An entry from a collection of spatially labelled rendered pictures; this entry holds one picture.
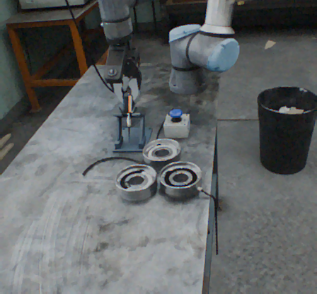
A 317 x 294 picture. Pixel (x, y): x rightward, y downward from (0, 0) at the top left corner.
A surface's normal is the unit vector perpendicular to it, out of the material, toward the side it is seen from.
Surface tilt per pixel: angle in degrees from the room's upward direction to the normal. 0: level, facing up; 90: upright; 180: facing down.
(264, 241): 0
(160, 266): 0
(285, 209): 0
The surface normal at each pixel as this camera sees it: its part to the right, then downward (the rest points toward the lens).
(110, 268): -0.11, -0.84
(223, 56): 0.61, 0.47
